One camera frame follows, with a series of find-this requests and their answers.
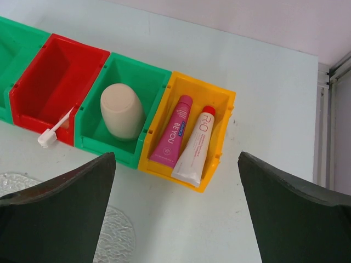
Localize green plastic bin with cup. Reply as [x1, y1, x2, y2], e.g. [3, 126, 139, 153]
[74, 53, 171, 169]

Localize white toothpaste tube red cap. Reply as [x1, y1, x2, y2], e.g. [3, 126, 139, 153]
[171, 106, 216, 187]

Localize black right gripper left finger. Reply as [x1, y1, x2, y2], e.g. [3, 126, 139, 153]
[1, 152, 116, 262]

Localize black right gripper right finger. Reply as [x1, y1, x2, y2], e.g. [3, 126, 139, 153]
[238, 152, 350, 262]

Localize beige cup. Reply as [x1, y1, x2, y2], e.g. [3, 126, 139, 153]
[100, 83, 146, 141]

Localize aluminium frame post right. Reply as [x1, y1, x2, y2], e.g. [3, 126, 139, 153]
[314, 53, 350, 190]

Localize red plastic bin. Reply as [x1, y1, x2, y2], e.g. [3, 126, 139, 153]
[9, 34, 110, 145]

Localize green plastic bin far left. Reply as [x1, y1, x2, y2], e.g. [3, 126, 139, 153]
[0, 17, 50, 124]

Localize white toothbrush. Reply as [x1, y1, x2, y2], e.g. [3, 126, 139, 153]
[37, 108, 73, 148]

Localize yellow plastic bin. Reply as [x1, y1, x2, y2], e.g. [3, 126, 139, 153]
[138, 72, 236, 192]

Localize clear glass tray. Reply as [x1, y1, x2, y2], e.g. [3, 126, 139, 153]
[1, 172, 136, 262]

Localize pink toothpaste tube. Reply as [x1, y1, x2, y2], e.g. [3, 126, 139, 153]
[150, 95, 193, 168]

